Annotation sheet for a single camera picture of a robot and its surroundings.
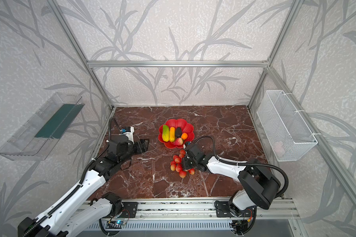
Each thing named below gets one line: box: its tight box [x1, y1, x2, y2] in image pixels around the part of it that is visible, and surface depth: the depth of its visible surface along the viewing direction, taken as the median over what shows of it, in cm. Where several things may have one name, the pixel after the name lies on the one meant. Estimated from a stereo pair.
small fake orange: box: [180, 132, 188, 141], surface depth 101 cm
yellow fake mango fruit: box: [169, 126, 176, 143], surface depth 102 cm
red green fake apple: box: [173, 137, 184, 146], surface depth 98 cm
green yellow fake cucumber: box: [162, 124, 170, 143], surface depth 100 cm
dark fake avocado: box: [175, 126, 183, 138], surface depth 104 cm
